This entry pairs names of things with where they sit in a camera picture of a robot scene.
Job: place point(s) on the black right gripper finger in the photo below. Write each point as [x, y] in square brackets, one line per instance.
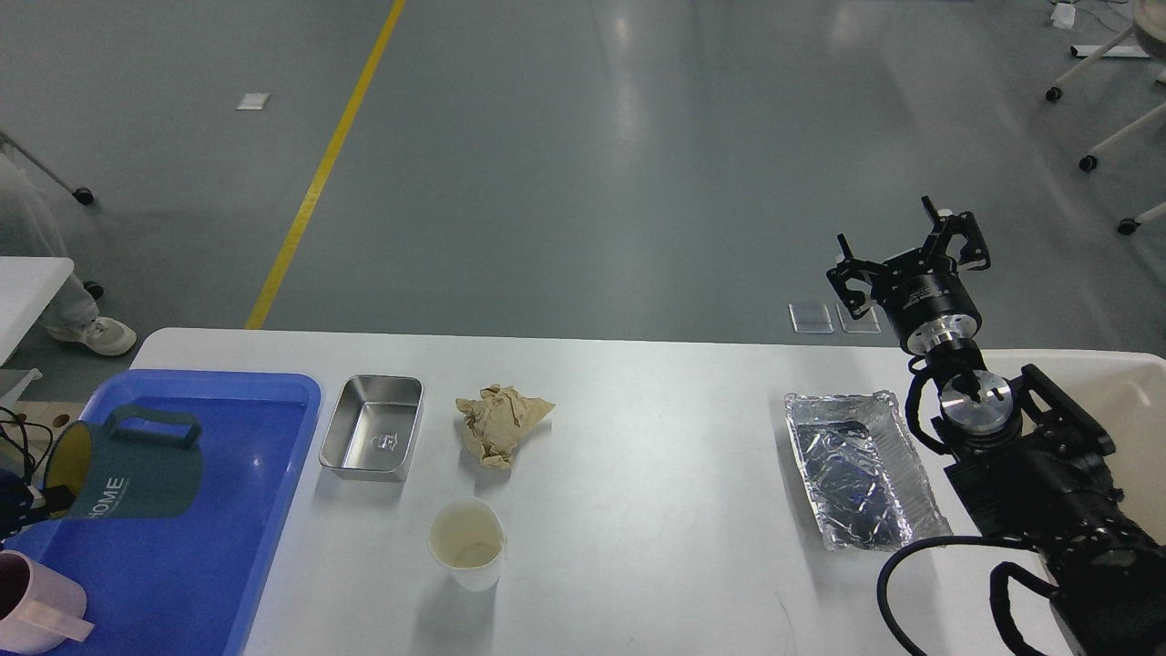
[955, 242]
[859, 284]

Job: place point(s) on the pink mug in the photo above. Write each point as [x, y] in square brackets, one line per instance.
[40, 608]

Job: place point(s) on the clear floor plate right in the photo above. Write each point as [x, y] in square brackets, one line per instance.
[868, 322]

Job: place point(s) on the aluminium foil tray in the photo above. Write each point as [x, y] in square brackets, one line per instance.
[862, 476]

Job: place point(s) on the stainless steel rectangular tin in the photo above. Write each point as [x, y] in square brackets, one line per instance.
[374, 428]

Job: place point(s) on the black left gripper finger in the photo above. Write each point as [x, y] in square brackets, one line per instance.
[23, 506]

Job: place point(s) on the white side table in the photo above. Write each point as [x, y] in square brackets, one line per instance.
[27, 285]

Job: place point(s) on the clear floor plate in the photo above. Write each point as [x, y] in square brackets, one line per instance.
[811, 317]
[868, 322]

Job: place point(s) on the blue plastic tray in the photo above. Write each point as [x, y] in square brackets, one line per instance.
[189, 585]

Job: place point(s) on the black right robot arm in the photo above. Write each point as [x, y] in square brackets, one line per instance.
[1028, 461]

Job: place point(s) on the white plastic bin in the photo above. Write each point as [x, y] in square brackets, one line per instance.
[1125, 392]

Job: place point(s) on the dark teal mug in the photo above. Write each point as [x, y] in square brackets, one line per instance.
[140, 462]

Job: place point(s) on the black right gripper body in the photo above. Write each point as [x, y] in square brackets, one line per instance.
[927, 305]

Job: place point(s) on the crumpled brown paper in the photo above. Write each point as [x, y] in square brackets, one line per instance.
[497, 421]

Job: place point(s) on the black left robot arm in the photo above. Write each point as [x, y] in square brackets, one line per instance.
[27, 463]

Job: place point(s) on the white sneaker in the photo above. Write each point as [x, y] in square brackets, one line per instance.
[104, 335]

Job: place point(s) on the white paper cup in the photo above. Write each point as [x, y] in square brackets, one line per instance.
[466, 538]

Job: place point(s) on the clear floor plate left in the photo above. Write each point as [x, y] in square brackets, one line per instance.
[811, 317]

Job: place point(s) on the grey wheeled stand leg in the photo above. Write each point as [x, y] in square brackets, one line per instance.
[81, 195]

